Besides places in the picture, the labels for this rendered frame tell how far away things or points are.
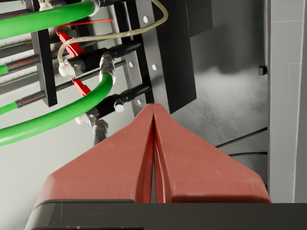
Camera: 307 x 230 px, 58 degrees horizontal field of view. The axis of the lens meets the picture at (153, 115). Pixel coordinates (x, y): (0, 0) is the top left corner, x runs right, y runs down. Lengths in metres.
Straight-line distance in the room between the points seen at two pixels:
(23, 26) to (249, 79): 0.42
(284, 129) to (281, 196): 0.12
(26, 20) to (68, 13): 0.04
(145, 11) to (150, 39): 0.04
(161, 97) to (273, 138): 0.20
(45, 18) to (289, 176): 0.38
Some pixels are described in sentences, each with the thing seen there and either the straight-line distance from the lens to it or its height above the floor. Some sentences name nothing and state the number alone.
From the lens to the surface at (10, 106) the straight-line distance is 0.61.
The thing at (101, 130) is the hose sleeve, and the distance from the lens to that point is 0.38.
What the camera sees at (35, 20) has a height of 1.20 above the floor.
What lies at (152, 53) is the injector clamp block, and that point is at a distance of 0.48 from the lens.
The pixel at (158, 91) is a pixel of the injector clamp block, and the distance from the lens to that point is 0.50.
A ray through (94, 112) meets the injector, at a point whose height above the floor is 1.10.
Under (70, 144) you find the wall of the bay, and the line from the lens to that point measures 0.79.
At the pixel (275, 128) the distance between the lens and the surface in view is 0.43.
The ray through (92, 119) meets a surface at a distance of 0.43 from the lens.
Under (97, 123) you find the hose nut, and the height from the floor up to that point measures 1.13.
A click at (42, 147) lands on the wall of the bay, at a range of 0.75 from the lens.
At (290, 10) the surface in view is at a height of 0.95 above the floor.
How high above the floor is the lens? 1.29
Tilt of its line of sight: 35 degrees down
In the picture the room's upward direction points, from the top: 120 degrees counter-clockwise
